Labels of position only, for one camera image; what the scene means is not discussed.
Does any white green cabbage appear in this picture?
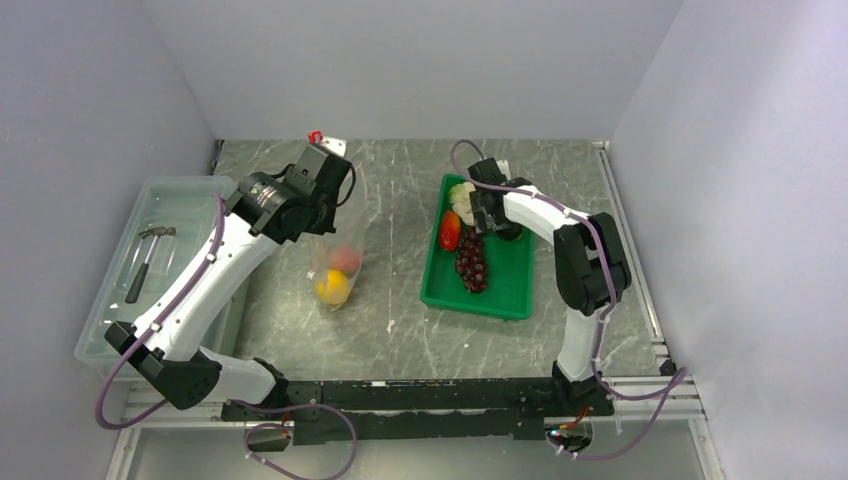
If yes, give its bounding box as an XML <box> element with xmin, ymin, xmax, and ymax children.
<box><xmin>448</xmin><ymin>182</ymin><xmax>475</xmax><ymax>227</ymax></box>

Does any dark red grape bunch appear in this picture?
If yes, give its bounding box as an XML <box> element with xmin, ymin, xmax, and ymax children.
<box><xmin>455</xmin><ymin>227</ymin><xmax>489</xmax><ymax>294</ymax></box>

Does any clear zip top bag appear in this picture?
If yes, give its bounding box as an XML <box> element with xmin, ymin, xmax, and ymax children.
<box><xmin>306</xmin><ymin>162</ymin><xmax>368</xmax><ymax>311</ymax></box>

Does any pink peach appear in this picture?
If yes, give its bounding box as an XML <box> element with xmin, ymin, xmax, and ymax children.
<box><xmin>329</xmin><ymin>245</ymin><xmax>362</xmax><ymax>277</ymax></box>

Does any orange fruit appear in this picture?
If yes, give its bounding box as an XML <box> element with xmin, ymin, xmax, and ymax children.
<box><xmin>313</xmin><ymin>269</ymin><xmax>351</xmax><ymax>307</ymax></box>

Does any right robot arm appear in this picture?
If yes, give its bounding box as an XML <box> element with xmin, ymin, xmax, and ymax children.
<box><xmin>467</xmin><ymin>158</ymin><xmax>632</xmax><ymax>415</ymax></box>

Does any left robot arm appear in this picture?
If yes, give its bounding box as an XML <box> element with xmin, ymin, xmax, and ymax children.
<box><xmin>105</xmin><ymin>137</ymin><xmax>355</xmax><ymax>420</ymax></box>

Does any red orange mango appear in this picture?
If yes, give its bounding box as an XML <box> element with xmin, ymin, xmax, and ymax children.
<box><xmin>437</xmin><ymin>210</ymin><xmax>463</xmax><ymax>252</ymax></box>

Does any green plastic tray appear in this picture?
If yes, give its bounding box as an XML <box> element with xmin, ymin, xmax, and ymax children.
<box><xmin>420</xmin><ymin>174</ymin><xmax>535</xmax><ymax>320</ymax></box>

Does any clear plastic storage box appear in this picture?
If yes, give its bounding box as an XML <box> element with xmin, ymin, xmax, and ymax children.
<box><xmin>74</xmin><ymin>176</ymin><xmax>236</xmax><ymax>378</ymax></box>

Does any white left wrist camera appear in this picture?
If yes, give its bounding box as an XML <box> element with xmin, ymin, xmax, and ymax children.
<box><xmin>307</xmin><ymin>130</ymin><xmax>347</xmax><ymax>157</ymax></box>

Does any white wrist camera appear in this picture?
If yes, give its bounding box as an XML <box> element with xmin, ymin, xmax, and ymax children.
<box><xmin>307</xmin><ymin>130</ymin><xmax>347</xmax><ymax>157</ymax></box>
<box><xmin>496</xmin><ymin>160</ymin><xmax>512</xmax><ymax>180</ymax></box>

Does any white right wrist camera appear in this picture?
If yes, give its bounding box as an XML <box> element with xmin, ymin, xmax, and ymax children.
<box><xmin>496</xmin><ymin>160</ymin><xmax>512</xmax><ymax>180</ymax></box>

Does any hammer with black handle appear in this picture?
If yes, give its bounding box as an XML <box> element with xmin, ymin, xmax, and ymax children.
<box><xmin>125</xmin><ymin>226</ymin><xmax>176</xmax><ymax>304</ymax></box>

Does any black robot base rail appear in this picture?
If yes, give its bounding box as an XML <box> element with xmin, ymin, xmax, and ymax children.
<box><xmin>221</xmin><ymin>377</ymin><xmax>614</xmax><ymax>446</ymax></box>

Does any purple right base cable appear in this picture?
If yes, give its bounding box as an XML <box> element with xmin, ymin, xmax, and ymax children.
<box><xmin>546</xmin><ymin>367</ymin><xmax>690</xmax><ymax>463</ymax></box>

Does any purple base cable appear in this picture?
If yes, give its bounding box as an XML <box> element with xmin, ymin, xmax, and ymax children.
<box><xmin>546</xmin><ymin>367</ymin><xmax>690</xmax><ymax>463</ymax></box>
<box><xmin>242</xmin><ymin>402</ymin><xmax>361</xmax><ymax>480</ymax></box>

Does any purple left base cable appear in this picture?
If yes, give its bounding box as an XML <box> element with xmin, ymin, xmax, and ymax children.
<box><xmin>242</xmin><ymin>402</ymin><xmax>361</xmax><ymax>480</ymax></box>

